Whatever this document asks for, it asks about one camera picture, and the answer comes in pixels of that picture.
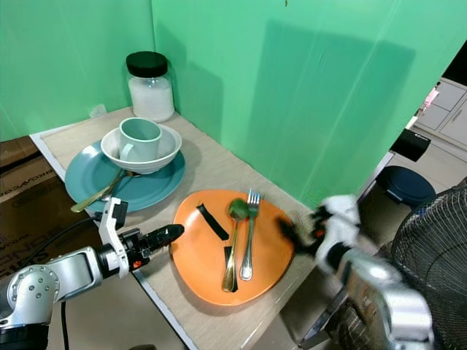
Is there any silver fork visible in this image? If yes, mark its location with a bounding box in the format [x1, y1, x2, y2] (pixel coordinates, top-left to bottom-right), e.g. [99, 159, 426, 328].
[239, 189, 262, 282]

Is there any orange plate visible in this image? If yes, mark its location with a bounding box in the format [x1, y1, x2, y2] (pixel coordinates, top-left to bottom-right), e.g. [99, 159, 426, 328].
[170, 189, 296, 306]

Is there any teal plate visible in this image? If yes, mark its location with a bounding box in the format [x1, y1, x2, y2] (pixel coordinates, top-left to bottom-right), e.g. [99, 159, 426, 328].
[64, 140, 186, 212]

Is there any long black strip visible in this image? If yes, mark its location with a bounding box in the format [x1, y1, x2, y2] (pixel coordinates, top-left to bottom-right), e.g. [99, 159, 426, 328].
[196, 203, 230, 241]

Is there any silver cutlery piece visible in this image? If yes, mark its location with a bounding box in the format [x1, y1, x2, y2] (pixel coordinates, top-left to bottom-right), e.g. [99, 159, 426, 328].
[99, 172, 134, 204]

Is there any white ceramic bowl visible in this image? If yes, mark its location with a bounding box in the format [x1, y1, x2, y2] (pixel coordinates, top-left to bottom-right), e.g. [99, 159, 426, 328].
[101, 124, 182, 175]

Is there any gold cutlery piece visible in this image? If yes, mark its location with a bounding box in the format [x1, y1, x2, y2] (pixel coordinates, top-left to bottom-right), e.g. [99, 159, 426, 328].
[71, 170, 125, 214]

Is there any grey metal table leg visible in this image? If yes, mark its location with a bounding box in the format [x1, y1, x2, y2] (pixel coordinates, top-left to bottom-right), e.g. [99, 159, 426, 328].
[299, 306, 336, 349]

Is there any pale green mug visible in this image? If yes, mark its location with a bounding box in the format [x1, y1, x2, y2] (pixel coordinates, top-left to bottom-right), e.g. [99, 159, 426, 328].
[119, 117, 163, 163]

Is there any printed brown cardboard box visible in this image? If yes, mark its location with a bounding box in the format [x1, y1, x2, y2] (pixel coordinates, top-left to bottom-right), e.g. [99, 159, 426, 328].
[0, 153, 96, 274]

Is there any small black box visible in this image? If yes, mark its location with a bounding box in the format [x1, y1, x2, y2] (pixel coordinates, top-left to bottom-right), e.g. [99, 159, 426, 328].
[390, 129, 431, 163]

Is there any glass jar with black lid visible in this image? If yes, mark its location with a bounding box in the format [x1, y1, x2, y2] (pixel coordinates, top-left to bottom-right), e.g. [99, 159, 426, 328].
[126, 51, 175, 123]

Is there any green backdrop panel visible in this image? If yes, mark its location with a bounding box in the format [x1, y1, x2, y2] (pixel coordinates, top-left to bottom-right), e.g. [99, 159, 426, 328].
[0, 0, 155, 143]
[152, 0, 467, 209]

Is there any plain brown cardboard box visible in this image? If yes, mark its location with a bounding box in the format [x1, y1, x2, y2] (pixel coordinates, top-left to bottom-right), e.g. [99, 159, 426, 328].
[0, 136, 48, 167]

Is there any white cabinet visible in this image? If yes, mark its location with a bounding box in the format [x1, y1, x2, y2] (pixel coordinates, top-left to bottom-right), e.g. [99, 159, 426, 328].
[412, 77, 467, 136]

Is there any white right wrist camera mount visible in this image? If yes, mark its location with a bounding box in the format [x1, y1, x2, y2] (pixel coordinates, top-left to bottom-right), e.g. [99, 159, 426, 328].
[321, 194, 362, 256]

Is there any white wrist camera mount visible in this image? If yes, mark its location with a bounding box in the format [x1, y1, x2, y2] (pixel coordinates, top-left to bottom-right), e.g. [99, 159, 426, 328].
[321, 194, 362, 256]
[99, 197, 134, 274]

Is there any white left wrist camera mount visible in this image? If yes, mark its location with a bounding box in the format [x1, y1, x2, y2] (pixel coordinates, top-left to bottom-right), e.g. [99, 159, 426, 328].
[99, 197, 134, 274]

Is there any green spoon with gold handle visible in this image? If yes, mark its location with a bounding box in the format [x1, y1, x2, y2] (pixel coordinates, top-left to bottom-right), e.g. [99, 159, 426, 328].
[222, 198, 250, 293]

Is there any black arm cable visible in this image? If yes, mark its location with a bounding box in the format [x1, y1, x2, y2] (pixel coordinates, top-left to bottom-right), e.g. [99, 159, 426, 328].
[35, 217, 107, 260]

